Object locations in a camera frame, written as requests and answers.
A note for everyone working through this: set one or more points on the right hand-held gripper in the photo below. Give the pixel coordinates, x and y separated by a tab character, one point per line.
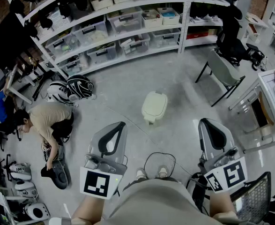
231	174

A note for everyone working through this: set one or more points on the grey chair with black legs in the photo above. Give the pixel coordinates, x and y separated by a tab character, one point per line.
221	69

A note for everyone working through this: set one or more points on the person's right forearm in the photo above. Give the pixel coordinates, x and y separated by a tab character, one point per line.
221	203

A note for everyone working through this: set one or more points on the white wooden desk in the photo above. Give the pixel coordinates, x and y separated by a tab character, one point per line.
272	88

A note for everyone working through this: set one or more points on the black hard case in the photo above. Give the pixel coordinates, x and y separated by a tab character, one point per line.
60	174

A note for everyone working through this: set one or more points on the red box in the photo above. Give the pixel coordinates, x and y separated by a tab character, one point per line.
197	35

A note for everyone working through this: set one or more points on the group of clear storage bins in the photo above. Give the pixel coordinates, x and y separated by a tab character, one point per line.
125	23

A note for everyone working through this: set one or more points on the black rolling chair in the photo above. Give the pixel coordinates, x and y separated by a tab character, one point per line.
1	132

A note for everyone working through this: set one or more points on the black and white backpack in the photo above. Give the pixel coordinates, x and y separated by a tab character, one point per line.
79	87

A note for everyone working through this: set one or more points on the white headset device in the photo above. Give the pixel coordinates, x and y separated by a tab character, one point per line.
26	188
37	211
21	171

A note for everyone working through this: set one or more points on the cream plastic bin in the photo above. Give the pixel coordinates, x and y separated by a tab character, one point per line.
154	104

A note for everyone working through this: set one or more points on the black mesh office chair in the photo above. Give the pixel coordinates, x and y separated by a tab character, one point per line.
233	46

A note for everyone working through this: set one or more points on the white perforated basket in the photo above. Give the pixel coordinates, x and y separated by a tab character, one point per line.
61	20

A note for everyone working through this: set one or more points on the small white table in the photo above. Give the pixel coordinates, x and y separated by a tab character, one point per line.
17	88

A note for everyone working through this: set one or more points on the white metal shelving unit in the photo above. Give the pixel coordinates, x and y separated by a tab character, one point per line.
137	2

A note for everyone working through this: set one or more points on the person's left shoe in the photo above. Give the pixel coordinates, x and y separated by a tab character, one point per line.
141	173

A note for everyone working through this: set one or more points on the person's right shoe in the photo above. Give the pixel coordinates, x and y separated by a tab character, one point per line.
163	171

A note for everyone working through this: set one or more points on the person's left forearm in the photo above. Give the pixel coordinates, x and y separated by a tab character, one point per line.
90	207

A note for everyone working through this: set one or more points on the person's beige shirt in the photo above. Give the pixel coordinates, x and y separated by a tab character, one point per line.
158	203

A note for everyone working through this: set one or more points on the person's shoe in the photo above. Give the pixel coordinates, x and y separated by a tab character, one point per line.
163	171
141	173

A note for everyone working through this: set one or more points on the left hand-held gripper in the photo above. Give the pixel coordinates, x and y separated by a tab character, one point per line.
97	184

